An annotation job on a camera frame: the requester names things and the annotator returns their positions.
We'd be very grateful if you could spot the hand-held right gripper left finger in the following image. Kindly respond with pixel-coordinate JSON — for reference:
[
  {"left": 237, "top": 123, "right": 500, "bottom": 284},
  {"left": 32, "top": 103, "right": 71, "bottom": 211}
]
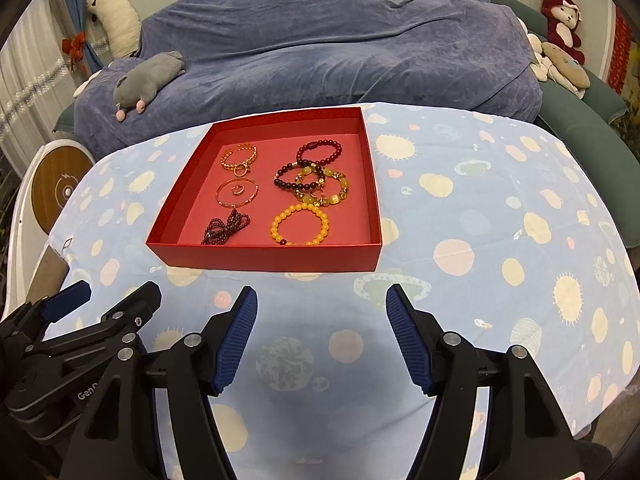
[{"left": 60, "top": 285, "right": 259, "bottom": 480}]

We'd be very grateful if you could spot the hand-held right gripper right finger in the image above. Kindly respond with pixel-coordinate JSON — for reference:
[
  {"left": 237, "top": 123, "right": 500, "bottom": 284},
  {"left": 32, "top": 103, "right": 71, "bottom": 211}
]
[{"left": 385, "top": 283, "right": 581, "bottom": 480}]

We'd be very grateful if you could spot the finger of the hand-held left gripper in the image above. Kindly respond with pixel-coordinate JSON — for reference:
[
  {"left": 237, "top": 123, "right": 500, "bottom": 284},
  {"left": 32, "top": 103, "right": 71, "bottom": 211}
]
[
  {"left": 0, "top": 281, "right": 92, "bottom": 346},
  {"left": 30, "top": 281, "right": 163, "bottom": 361}
]

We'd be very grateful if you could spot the purple bead necklace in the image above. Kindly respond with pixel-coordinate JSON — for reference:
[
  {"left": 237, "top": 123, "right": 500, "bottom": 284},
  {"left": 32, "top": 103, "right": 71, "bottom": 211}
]
[{"left": 201, "top": 210, "right": 249, "bottom": 246}]

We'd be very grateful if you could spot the thin metal bangle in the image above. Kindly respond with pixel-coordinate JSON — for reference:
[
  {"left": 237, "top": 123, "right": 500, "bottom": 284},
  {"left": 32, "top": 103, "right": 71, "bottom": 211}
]
[{"left": 216, "top": 176, "right": 260, "bottom": 208}]

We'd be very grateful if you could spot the red cardboard box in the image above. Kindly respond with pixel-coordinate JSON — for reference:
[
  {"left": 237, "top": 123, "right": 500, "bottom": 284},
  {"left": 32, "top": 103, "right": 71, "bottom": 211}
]
[{"left": 146, "top": 107, "right": 383, "bottom": 273}]

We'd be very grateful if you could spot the yellow bead bracelet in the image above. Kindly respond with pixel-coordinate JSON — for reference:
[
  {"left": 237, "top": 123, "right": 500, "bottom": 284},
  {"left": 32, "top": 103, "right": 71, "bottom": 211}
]
[{"left": 271, "top": 203, "right": 331, "bottom": 247}]

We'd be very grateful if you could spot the dark brown bead bracelet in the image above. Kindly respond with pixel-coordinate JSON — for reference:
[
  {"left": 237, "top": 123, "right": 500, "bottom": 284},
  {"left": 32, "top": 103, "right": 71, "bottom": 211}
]
[{"left": 274, "top": 160, "right": 326, "bottom": 192}]

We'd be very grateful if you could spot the yellow-green jade bead bracelet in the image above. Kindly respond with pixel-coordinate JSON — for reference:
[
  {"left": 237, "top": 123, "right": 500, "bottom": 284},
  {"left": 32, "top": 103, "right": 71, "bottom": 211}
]
[{"left": 295, "top": 165, "right": 351, "bottom": 207}]

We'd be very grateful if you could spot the brown cardboard piece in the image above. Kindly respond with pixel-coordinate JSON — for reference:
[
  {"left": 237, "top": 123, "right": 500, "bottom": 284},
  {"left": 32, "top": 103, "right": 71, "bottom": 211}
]
[{"left": 25, "top": 249, "right": 68, "bottom": 303}]

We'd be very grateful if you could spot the white device with wooden disc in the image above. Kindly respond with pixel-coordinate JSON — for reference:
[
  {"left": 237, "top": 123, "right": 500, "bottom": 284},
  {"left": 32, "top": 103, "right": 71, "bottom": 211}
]
[{"left": 5, "top": 139, "right": 96, "bottom": 306}]

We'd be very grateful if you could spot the planet printed blue tablecloth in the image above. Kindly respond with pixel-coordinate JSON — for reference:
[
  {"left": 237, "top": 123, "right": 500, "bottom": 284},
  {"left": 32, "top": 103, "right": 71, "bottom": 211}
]
[{"left": 37, "top": 102, "right": 638, "bottom": 480}]

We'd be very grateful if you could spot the white curtain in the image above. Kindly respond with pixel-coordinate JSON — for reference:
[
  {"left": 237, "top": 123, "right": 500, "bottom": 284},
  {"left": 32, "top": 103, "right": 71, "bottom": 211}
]
[{"left": 0, "top": 5, "right": 76, "bottom": 161}]

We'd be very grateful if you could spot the grey plush mouse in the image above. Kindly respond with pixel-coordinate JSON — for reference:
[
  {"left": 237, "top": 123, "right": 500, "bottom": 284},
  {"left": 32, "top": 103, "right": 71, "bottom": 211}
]
[{"left": 112, "top": 51, "right": 186, "bottom": 122}]

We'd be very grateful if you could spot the red curtain bow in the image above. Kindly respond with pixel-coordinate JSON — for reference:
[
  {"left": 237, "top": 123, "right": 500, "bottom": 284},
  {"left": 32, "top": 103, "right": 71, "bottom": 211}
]
[{"left": 61, "top": 31, "right": 88, "bottom": 68}]

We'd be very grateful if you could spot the green sofa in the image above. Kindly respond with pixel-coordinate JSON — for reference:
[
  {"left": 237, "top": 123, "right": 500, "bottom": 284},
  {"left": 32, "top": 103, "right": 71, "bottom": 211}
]
[{"left": 487, "top": 0, "right": 632, "bottom": 161}]

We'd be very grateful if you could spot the white plush cow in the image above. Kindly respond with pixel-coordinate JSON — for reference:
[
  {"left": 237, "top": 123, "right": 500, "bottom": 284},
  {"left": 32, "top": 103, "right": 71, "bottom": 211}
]
[{"left": 84, "top": 0, "right": 142, "bottom": 59}]

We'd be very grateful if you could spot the blue-grey blanket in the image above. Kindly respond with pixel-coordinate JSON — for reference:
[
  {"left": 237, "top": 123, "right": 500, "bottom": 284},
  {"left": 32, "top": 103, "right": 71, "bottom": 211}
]
[{"left": 72, "top": 0, "right": 543, "bottom": 158}]

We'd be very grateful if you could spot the beige plush toy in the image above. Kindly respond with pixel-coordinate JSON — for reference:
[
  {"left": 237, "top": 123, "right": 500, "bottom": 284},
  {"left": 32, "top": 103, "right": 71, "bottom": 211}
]
[{"left": 525, "top": 32, "right": 591, "bottom": 100}]

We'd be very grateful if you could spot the red plush monkey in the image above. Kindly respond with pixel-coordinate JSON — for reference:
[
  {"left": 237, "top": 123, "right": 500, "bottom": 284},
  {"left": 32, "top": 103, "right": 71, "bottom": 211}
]
[{"left": 541, "top": 0, "right": 586, "bottom": 65}]

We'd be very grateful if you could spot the gold chain bracelet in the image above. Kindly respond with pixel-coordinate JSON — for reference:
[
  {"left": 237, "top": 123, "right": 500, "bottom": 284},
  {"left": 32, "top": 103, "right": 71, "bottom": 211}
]
[{"left": 220, "top": 142, "right": 258, "bottom": 173}]

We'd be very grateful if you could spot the dark red bead bracelet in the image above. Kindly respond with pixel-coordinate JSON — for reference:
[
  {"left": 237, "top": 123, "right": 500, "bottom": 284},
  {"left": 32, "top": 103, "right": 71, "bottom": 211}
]
[{"left": 296, "top": 140, "right": 344, "bottom": 167}]

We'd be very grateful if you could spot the red wall hanging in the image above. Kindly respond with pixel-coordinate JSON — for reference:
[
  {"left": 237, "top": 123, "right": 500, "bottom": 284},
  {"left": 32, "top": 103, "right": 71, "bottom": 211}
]
[{"left": 607, "top": 7, "right": 631, "bottom": 96}]

